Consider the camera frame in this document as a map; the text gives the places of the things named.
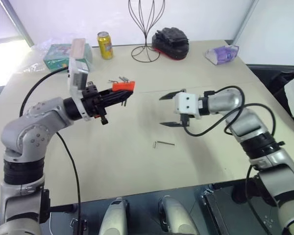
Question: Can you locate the orange hex key holder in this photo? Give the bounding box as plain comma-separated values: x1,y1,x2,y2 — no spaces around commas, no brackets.
112,81,137,93

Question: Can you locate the yellow drink can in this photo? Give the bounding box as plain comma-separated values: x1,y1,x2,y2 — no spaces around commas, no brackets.
97,31,114,60

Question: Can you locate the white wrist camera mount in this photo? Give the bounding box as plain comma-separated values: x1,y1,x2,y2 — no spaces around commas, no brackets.
173,92,203,120
67,57,92,122

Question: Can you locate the black wire hat stand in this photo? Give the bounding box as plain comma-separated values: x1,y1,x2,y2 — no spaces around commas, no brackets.
127,0,166,63

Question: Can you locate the loose silver hex key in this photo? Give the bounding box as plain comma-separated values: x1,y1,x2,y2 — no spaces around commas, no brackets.
153,140,175,149

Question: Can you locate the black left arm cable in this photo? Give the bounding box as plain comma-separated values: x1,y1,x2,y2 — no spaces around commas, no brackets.
19,67,71,116

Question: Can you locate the silver rounded robot leg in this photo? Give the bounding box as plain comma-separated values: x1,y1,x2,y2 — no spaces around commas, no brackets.
98,197,129,235
157,195,199,235

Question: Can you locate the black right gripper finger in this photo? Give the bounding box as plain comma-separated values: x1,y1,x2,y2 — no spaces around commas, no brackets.
159,120,183,128
158,89,187,101

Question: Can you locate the clear plastic bag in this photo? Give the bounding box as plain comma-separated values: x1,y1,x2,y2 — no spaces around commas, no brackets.
16,38,73,74

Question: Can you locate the pale pink block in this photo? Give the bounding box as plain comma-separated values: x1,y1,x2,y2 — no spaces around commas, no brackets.
71,38,86,60

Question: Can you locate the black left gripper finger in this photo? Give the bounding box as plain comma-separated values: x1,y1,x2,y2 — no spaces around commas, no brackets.
98,88,134,99
100,94,133,108

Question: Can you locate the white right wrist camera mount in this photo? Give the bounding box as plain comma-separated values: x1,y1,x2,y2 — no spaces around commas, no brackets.
173,92,203,120

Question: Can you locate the black pouch with red edge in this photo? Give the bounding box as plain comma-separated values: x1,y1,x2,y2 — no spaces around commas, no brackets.
151,33,190,61

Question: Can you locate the grey metal frame post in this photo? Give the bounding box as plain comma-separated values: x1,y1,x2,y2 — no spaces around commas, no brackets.
0,0,35,47
232,0,258,46

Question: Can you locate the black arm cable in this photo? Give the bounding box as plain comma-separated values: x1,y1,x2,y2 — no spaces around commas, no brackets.
19,67,71,116
184,85,276,137

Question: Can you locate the dark chair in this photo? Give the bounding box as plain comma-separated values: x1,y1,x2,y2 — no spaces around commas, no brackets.
246,64,294,116

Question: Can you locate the purple tissue pack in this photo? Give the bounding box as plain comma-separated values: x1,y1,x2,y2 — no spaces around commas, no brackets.
205,44,240,67

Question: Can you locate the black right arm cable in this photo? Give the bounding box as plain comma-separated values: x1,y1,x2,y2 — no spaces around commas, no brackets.
184,85,276,137

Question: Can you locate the black body cable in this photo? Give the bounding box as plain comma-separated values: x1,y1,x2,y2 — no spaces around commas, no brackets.
55,131,83,235

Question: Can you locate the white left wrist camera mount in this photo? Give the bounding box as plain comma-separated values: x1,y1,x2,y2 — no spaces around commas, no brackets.
67,57,92,122

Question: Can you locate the black crumpled glove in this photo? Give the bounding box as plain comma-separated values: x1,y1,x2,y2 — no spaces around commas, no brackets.
155,27,189,46

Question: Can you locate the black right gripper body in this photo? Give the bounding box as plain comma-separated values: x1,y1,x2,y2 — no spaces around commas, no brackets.
179,113,191,127

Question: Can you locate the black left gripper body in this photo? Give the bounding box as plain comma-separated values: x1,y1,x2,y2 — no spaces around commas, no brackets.
81,81,111,126

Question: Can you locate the black flat case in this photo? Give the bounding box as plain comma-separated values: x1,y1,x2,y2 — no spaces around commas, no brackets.
200,182,286,235

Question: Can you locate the green tissue box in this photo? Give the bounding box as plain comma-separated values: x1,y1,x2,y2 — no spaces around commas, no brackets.
43,43,94,72

